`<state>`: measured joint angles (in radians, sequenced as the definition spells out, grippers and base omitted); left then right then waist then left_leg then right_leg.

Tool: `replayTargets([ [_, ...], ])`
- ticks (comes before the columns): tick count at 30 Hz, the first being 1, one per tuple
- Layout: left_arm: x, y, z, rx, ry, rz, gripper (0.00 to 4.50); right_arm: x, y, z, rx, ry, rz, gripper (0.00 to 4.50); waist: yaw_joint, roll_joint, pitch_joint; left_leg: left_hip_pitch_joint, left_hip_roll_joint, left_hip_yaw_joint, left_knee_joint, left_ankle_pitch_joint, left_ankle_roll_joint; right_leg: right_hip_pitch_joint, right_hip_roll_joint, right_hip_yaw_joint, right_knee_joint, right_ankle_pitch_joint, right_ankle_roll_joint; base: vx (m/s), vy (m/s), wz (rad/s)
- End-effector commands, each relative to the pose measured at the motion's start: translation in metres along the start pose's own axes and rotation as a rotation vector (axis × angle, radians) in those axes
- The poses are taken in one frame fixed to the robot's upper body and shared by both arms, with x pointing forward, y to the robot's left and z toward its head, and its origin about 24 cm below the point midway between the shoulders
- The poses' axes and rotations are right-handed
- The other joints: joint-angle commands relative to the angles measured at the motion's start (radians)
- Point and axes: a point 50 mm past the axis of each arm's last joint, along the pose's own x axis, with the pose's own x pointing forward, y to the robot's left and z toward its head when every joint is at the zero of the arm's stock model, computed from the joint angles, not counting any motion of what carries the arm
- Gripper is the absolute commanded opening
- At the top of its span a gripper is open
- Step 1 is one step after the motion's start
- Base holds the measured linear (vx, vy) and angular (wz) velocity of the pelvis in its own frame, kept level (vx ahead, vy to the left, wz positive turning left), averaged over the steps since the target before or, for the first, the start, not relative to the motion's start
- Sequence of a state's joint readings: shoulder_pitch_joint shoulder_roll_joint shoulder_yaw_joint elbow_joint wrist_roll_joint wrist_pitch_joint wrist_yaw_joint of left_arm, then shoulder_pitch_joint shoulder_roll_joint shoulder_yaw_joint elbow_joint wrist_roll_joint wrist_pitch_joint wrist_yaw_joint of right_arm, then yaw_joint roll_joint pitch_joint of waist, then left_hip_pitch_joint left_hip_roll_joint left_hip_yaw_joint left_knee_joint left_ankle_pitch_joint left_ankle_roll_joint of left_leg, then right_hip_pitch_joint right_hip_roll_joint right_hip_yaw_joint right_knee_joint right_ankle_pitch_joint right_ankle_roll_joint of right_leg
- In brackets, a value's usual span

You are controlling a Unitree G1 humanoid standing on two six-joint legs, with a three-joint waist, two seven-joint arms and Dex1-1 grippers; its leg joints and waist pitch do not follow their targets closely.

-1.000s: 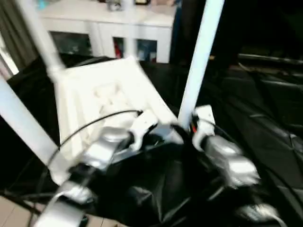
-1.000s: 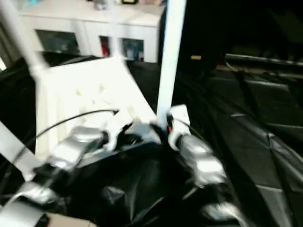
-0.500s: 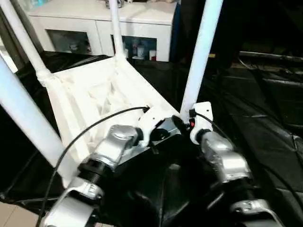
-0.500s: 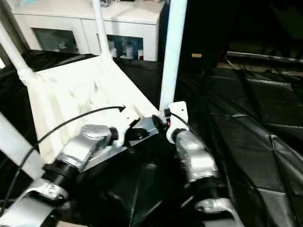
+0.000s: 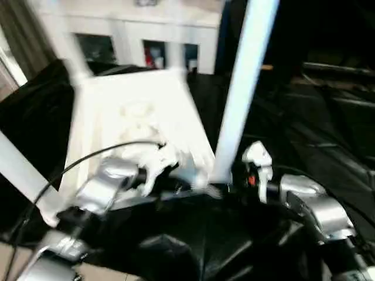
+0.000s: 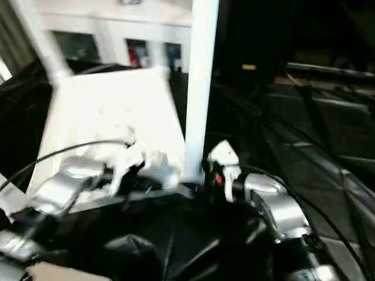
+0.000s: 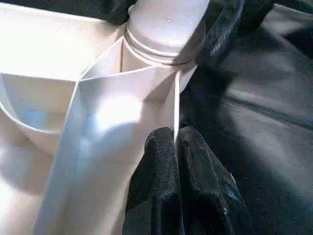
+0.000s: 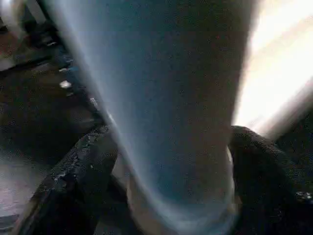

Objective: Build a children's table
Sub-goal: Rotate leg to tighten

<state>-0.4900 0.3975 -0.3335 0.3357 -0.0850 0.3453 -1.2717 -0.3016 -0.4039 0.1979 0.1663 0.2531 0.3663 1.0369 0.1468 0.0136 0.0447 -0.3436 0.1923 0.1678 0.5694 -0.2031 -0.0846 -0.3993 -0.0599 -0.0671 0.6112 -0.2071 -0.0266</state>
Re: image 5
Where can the white plastic table top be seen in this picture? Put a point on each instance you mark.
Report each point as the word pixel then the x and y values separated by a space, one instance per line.
pixel 132 96

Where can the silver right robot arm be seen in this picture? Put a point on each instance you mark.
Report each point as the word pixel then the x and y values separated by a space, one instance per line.
pixel 322 207

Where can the black plastic mat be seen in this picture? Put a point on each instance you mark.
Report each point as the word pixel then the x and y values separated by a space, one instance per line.
pixel 307 131

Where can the yellow label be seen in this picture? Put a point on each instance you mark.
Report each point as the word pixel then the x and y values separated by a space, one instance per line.
pixel 267 67

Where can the white blue carton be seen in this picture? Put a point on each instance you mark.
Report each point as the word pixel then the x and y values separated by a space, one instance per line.
pixel 192 63

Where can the red box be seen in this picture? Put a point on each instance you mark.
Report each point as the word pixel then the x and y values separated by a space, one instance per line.
pixel 149 55

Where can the large black box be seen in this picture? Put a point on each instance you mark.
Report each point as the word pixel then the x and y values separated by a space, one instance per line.
pixel 322 29

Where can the white glass-door cabinet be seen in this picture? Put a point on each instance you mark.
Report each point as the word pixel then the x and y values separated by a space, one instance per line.
pixel 132 20

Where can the grey-brown curtain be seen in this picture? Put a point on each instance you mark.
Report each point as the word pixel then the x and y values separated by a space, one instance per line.
pixel 20 38

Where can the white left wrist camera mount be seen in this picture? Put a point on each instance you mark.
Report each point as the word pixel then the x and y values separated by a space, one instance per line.
pixel 155 167

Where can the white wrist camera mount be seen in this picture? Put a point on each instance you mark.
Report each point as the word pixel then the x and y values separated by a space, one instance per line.
pixel 155 167
pixel 257 155

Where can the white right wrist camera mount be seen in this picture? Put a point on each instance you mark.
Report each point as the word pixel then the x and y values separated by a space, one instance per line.
pixel 257 155

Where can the dark horizontal metal rail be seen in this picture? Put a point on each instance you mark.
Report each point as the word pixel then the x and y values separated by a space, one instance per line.
pixel 337 68

